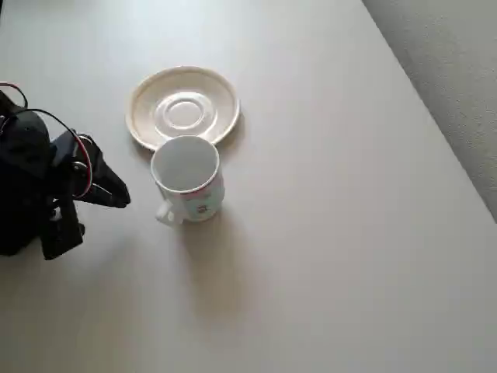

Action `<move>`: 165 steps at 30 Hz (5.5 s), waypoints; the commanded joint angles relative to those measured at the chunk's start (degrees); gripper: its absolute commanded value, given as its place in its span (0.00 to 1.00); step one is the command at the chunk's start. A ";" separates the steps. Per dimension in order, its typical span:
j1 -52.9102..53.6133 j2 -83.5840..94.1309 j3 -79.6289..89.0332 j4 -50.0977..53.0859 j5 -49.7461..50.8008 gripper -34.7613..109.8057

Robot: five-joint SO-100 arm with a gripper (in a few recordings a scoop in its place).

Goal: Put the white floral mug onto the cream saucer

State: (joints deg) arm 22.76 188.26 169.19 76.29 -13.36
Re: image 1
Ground white patterned mug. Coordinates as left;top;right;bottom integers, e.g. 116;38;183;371
150;134;226;225

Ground cream saucer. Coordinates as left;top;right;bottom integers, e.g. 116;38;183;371
124;65;242;152

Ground red wire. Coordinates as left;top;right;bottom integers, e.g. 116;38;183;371
0;81;96;200

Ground black wire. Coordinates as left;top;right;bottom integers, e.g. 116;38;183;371
15;108;77;135

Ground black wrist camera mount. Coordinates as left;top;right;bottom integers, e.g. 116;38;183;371
40;196;85;261

